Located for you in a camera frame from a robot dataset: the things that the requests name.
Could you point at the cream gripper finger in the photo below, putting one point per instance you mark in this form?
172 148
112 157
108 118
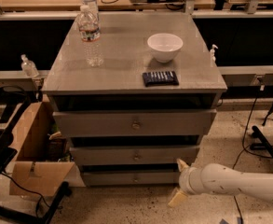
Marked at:
182 165
177 197

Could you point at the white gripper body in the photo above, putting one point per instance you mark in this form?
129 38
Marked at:
184 180

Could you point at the grey bottom drawer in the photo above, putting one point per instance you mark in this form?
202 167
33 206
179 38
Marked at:
130 178

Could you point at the grey drawer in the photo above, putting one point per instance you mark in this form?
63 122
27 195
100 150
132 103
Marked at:
128 123
130 178
132 155

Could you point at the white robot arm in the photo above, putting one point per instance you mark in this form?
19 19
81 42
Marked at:
216 179

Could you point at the grey middle drawer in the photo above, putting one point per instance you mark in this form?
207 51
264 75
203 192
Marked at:
132 155

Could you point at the grey top drawer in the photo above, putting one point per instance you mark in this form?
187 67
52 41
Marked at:
128 123

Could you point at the grey drawer cabinet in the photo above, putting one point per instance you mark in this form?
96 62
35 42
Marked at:
117 85

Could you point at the black stand base right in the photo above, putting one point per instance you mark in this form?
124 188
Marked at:
262 144

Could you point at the small white pump bottle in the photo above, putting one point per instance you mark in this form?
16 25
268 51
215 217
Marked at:
213 51

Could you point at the white bowl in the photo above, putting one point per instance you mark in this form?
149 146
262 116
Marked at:
164 47

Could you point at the brown cardboard box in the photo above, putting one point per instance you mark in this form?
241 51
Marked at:
32 170

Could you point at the clear front water bottle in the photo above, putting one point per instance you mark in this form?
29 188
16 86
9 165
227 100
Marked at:
90 33

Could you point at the clear sanitizer bottle left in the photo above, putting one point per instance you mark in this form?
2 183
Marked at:
28 67

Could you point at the black stand frame left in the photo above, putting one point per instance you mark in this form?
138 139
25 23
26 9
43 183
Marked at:
7 153

